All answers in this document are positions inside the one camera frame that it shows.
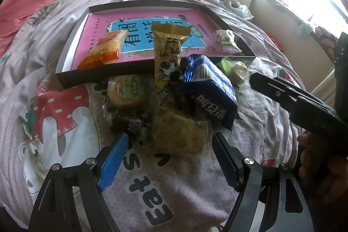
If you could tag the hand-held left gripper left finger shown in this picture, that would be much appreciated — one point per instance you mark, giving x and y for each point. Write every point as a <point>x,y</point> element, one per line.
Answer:
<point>115,158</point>

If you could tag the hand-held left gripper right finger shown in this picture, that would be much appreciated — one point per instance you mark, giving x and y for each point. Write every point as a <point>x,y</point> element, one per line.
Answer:
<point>224,158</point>

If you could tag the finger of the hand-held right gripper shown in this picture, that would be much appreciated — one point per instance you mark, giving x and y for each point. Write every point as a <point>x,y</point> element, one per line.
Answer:
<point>274,88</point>

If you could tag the dark candy packet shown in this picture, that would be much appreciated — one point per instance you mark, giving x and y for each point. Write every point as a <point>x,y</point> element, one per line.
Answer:
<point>130,123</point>

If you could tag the green yellow snack packet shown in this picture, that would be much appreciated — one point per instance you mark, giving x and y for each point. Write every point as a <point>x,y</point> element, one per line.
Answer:
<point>238,71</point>

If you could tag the clear pastry bag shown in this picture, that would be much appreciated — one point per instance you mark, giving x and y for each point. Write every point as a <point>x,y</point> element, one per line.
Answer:
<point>176,134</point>

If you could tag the blue cookie packet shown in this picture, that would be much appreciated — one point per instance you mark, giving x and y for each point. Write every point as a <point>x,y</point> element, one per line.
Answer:
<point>209,90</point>

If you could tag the round cake green label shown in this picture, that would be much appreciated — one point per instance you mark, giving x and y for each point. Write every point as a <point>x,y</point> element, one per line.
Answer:
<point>125,90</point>

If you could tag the small clear green snack packet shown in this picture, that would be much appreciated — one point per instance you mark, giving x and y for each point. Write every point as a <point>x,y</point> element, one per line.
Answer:
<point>225,39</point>

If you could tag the dark cardboard box tray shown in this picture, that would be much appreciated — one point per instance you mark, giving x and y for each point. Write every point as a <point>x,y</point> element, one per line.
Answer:
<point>122,69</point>

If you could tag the orange snack packet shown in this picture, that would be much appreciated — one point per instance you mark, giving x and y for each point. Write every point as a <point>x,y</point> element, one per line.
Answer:
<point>106,47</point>

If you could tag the long yellow snack packet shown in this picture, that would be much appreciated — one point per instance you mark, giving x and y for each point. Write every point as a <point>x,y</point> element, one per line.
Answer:
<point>165,58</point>

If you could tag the person's right hand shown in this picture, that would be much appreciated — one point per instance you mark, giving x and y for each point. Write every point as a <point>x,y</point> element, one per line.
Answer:
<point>312,158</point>

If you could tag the red plastic bag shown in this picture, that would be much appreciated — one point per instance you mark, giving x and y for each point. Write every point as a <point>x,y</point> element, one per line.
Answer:
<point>273,39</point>

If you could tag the clothes on window ledge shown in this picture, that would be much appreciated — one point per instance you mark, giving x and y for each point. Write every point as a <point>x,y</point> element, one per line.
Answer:
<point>320,31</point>

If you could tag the white plastic bag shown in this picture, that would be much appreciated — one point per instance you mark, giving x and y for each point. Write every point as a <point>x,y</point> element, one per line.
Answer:
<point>233,5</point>

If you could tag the pink book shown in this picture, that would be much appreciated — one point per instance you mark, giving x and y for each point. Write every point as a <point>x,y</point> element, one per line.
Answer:
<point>95,28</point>

